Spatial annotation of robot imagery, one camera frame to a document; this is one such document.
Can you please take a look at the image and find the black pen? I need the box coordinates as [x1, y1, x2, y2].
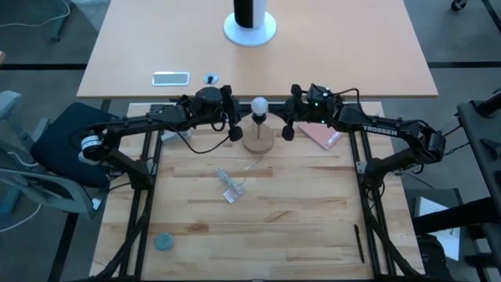
[353, 223, 366, 264]

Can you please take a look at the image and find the small grey white box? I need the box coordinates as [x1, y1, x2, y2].
[160, 130, 193, 144]

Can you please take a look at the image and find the white paper sheet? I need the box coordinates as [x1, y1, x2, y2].
[414, 195, 462, 262]

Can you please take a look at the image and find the clear lamp power cord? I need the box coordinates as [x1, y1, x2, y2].
[214, 156, 263, 204]

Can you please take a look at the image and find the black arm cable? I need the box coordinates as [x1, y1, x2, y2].
[335, 88, 362, 107]
[162, 121, 232, 155]

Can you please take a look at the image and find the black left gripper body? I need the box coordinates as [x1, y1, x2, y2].
[214, 84, 244, 143]

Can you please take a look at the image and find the black aluminium table frame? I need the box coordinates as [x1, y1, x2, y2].
[89, 101, 427, 282]

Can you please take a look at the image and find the grey dark-seat office chair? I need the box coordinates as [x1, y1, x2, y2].
[0, 90, 126, 220]

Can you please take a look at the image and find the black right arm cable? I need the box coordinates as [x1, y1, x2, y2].
[335, 88, 362, 107]

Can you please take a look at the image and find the blue-green round disc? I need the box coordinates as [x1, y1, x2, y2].
[153, 232, 175, 252]

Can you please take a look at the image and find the white tower fan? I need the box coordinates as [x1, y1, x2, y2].
[222, 0, 278, 48]

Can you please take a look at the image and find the wooden lamp base black socket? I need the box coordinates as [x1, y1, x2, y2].
[242, 112, 276, 155]

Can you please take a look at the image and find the pink notebook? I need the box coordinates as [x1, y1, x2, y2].
[296, 121, 342, 151]

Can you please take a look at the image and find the white frosted lightbulb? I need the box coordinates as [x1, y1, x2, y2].
[250, 96, 270, 115]

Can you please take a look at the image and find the black equipment stand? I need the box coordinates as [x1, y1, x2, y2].
[410, 88, 501, 282]

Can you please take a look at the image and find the silver white-rimmed phone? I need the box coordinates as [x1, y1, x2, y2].
[151, 71, 191, 87]

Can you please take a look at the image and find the beech desk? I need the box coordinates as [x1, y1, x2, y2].
[77, 0, 439, 99]

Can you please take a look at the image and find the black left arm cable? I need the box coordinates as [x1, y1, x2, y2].
[162, 121, 232, 155]

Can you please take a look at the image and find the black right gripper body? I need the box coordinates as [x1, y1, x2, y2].
[281, 84, 312, 142]

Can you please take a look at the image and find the black bag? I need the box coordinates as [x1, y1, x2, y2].
[416, 233, 455, 282]

